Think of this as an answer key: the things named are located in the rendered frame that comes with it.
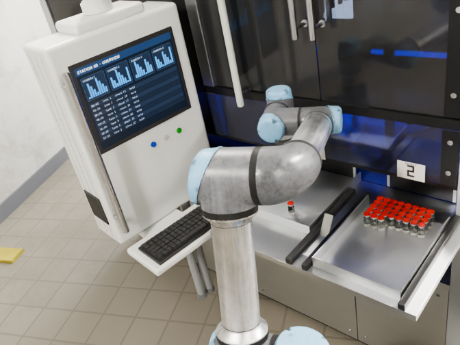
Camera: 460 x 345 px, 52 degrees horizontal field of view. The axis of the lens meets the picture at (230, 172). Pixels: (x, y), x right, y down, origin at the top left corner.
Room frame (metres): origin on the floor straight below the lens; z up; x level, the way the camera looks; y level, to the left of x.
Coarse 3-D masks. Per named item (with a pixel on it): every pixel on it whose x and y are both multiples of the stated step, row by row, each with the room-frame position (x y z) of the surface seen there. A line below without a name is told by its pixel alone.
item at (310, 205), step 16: (320, 176) 1.45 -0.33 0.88; (336, 176) 1.42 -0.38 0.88; (304, 192) 1.37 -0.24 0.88; (320, 192) 1.34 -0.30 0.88; (336, 192) 1.32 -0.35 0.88; (272, 208) 1.31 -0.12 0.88; (304, 208) 1.28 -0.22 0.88; (320, 208) 1.26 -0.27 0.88; (288, 224) 1.19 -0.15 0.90; (304, 224) 1.15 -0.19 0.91
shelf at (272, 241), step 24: (360, 192) 1.30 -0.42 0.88; (384, 192) 1.27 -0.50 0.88; (408, 192) 1.24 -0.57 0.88; (336, 216) 1.20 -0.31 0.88; (264, 240) 1.16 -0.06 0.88; (288, 240) 1.13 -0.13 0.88; (456, 240) 0.98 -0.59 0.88; (288, 264) 1.03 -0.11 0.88; (336, 288) 0.92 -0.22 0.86; (360, 288) 0.88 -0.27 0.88; (432, 288) 0.83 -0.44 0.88; (408, 312) 0.77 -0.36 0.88
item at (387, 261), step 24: (360, 216) 1.17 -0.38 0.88; (336, 240) 1.08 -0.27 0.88; (360, 240) 1.06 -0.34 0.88; (384, 240) 1.04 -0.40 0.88; (408, 240) 1.02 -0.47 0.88; (432, 240) 0.99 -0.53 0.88; (336, 264) 0.98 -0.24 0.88; (360, 264) 0.96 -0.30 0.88; (384, 264) 0.94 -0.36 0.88; (408, 264) 0.92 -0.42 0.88; (384, 288) 0.84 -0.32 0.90
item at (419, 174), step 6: (402, 162) 1.18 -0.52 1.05; (408, 162) 1.17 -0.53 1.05; (402, 168) 1.18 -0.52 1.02; (408, 168) 1.17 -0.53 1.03; (414, 168) 1.15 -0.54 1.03; (420, 168) 1.14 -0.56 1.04; (402, 174) 1.18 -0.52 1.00; (414, 174) 1.15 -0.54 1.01; (420, 174) 1.14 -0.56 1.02; (420, 180) 1.14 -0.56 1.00
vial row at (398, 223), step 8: (368, 208) 1.14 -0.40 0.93; (384, 216) 1.10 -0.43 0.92; (392, 216) 1.08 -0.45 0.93; (400, 216) 1.07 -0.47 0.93; (392, 224) 1.08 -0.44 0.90; (400, 224) 1.06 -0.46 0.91; (408, 224) 1.05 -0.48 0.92; (416, 224) 1.03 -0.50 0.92; (424, 224) 1.02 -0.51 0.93; (408, 232) 1.04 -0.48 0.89; (416, 232) 1.03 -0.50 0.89; (424, 232) 1.01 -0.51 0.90
